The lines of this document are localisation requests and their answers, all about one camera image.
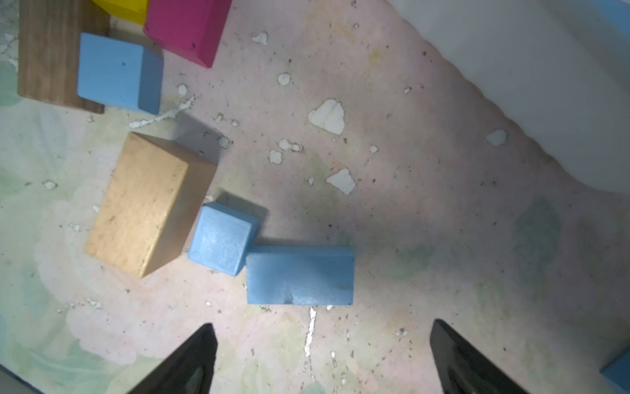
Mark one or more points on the white rectangular dish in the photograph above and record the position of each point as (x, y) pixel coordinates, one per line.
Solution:
(559, 69)

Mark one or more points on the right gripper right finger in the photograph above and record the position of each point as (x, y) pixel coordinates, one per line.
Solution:
(462, 368)

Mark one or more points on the blue long block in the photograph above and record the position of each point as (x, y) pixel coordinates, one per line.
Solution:
(300, 275)

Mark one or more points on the yellow block lower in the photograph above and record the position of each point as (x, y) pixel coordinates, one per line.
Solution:
(130, 10)

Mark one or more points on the blue cube under magenta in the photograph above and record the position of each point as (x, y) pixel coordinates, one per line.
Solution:
(617, 373)

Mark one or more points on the lower magenta block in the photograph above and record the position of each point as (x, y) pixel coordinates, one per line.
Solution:
(188, 28)

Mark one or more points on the brown wood block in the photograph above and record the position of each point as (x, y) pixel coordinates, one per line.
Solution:
(49, 49)

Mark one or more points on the natural wood block lower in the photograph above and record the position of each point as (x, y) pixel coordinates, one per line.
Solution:
(152, 200)

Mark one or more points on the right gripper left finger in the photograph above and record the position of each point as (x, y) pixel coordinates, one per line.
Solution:
(189, 369)

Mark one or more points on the small blue cube centre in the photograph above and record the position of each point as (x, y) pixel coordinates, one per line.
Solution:
(222, 237)

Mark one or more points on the blue cube lower left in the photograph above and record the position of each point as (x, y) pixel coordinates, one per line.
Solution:
(119, 74)

